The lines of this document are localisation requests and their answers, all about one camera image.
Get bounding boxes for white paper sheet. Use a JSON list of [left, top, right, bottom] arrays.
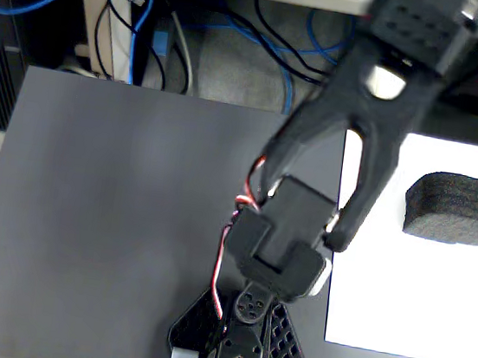
[[320, 124, 478, 358]]

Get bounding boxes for black floor cable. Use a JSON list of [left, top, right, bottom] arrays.
[[245, 0, 344, 87]]

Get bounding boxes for beige desk leg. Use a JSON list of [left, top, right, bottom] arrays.
[[68, 0, 143, 85]]

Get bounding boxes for small blue connector box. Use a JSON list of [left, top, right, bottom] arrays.
[[151, 28, 171, 58]]

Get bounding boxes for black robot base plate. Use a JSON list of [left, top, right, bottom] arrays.
[[164, 282, 315, 358]]

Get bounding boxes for straight blue cable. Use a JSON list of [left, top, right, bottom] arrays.
[[125, 0, 156, 86]]

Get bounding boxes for white floor cable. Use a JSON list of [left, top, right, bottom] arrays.
[[57, 62, 103, 81]]

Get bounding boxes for dark grey work board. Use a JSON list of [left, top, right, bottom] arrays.
[[0, 62, 478, 358]]

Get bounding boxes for grey white cable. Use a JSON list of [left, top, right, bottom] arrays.
[[161, 10, 204, 96]]

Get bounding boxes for black foam cube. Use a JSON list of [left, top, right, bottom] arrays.
[[400, 166, 478, 249]]

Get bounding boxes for long blue floor cable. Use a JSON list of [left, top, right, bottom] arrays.
[[174, 0, 357, 123]]

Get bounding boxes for red white servo cable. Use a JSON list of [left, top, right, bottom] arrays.
[[207, 222, 239, 323], [235, 153, 269, 213]]

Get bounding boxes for thin black cable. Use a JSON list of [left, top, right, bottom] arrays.
[[88, 0, 135, 82]]

